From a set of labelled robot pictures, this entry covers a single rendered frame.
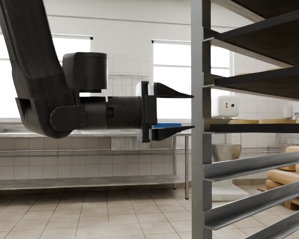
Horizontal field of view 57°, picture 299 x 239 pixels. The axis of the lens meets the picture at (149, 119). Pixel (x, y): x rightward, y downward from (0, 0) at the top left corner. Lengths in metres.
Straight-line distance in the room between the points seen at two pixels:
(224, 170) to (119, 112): 0.27
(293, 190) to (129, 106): 0.62
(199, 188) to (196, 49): 0.28
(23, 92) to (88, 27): 4.12
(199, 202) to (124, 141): 3.11
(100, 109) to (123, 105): 0.04
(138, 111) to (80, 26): 4.10
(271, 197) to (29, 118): 0.62
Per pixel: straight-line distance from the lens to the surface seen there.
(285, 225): 0.90
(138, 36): 4.52
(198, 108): 0.56
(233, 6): 0.66
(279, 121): 0.50
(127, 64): 4.38
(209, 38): 0.59
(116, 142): 3.64
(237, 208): 0.67
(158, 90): 0.45
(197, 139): 0.56
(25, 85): 0.40
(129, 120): 0.45
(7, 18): 0.41
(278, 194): 0.84
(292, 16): 0.53
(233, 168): 0.64
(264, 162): 0.76
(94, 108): 0.45
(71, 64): 0.44
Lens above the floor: 0.96
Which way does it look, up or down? 2 degrees up
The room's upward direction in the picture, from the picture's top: straight up
